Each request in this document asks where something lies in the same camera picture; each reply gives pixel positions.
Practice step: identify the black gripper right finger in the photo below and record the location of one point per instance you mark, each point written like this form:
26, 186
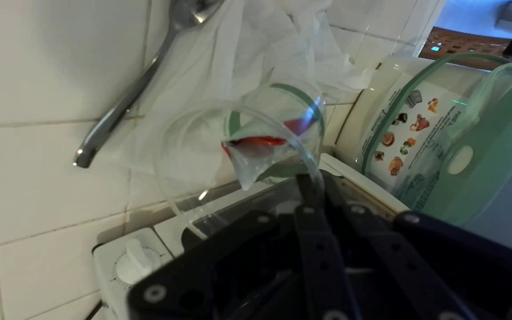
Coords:
399, 260

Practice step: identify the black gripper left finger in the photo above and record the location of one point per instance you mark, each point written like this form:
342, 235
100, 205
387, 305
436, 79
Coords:
315, 255

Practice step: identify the clear cup with green band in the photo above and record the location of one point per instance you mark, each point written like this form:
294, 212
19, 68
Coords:
250, 118

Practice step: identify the clear container with green lid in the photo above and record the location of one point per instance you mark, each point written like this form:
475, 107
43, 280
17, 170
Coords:
410, 131

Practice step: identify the white toaster oven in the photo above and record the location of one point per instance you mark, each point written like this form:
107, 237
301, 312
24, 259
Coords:
170, 237

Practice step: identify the white oven knob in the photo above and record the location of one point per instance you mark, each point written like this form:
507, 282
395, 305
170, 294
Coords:
138, 260

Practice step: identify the translucent white plastic bag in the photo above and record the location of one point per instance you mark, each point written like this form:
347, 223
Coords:
232, 54

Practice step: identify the brown wooden chair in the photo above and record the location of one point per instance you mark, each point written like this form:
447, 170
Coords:
463, 43

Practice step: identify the metal spoon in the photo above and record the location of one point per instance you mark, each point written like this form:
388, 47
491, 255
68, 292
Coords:
125, 100

